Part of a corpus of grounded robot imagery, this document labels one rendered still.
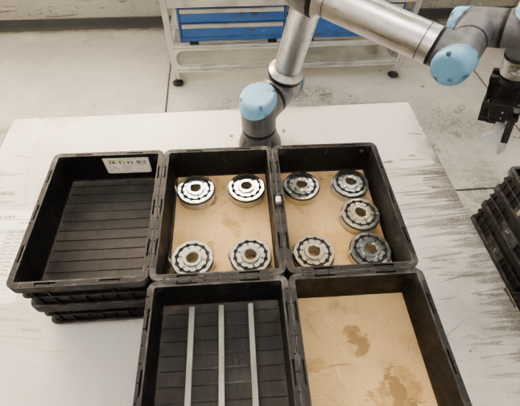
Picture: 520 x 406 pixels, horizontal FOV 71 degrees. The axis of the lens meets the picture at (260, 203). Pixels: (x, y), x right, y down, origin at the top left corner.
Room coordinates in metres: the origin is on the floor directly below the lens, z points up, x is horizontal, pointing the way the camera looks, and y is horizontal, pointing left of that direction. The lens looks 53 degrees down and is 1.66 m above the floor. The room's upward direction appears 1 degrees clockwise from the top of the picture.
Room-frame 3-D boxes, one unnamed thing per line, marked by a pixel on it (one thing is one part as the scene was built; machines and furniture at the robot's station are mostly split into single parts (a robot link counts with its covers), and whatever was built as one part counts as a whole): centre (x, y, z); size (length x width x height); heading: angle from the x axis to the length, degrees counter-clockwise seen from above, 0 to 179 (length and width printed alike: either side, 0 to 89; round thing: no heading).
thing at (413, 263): (0.58, -0.20, 0.92); 0.40 x 0.30 x 0.02; 5
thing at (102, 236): (0.53, 0.40, 0.87); 0.40 x 0.30 x 0.11; 5
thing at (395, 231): (0.58, -0.20, 0.87); 0.40 x 0.30 x 0.11; 5
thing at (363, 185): (0.69, -0.26, 0.86); 0.10 x 0.10 x 0.01
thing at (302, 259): (0.46, -0.14, 0.86); 0.10 x 0.10 x 0.01
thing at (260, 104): (0.97, 0.01, 0.90); 0.13 x 0.12 x 0.14; 146
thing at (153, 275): (0.55, 0.10, 0.92); 0.40 x 0.30 x 0.02; 5
